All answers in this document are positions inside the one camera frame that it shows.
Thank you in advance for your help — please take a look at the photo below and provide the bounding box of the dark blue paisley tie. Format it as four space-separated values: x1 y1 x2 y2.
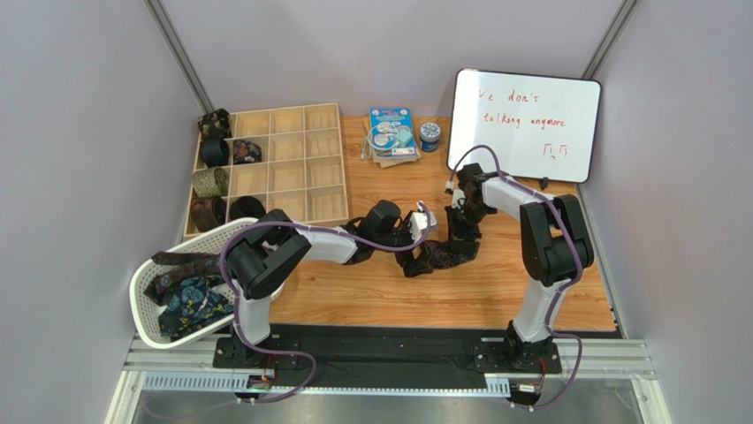
417 240 467 271

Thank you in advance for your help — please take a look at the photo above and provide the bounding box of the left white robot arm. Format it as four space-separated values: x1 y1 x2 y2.
218 201 437 352

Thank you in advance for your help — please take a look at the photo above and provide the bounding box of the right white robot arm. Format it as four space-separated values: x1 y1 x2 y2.
445 163 595 370

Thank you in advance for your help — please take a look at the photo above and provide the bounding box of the small blue round tin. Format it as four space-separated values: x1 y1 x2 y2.
419 122 441 152

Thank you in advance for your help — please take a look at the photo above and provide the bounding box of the blue book stack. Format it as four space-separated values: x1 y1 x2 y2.
361 107 421 168

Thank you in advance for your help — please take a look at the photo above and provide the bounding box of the white whiteboard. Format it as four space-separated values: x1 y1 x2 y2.
446 69 602 184

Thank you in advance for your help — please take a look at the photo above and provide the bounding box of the wooden compartment tray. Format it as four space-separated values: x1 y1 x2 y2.
222 102 350 225

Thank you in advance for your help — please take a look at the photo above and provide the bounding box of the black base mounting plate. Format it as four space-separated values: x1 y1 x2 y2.
212 324 562 390

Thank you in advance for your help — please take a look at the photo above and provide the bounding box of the rolled black tie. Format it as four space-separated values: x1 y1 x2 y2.
228 196 267 221

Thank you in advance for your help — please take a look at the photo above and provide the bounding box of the rolled dark patterned tie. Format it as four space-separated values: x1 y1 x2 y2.
232 139 263 165

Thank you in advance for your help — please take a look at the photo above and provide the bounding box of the rolled brown tie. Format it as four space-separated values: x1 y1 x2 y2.
189 197 226 232

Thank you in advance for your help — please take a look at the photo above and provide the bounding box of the rolled olive green tie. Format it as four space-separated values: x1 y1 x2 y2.
192 167 230 198

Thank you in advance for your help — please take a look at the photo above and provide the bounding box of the rolled navy tie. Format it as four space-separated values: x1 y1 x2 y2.
199 138 230 168

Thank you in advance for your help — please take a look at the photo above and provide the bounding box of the rolled dark floral tie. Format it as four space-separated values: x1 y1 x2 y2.
197 109 232 140

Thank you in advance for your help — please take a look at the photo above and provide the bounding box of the blue floral tie in basket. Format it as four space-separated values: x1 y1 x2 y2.
158 274 233 342

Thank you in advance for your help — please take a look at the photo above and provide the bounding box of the dark brown tie in basket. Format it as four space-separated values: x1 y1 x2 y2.
143 251 224 306

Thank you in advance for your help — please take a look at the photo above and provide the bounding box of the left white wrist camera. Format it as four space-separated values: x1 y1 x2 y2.
407 201 438 243

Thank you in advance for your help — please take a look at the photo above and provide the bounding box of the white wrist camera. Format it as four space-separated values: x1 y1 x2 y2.
445 181 466 209
407 201 438 243

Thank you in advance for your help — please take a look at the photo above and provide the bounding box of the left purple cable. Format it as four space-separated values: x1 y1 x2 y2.
218 201 436 407

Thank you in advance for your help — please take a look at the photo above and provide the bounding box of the purple cable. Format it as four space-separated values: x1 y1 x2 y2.
218 201 436 407
445 144 585 411

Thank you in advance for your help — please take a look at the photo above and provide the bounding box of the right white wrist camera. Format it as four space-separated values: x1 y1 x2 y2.
445 181 466 209

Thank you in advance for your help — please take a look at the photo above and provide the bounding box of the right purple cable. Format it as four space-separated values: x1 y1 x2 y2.
445 144 585 411

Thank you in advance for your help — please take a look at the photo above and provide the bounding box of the aluminium frame rail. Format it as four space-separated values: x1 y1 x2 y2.
106 324 671 423

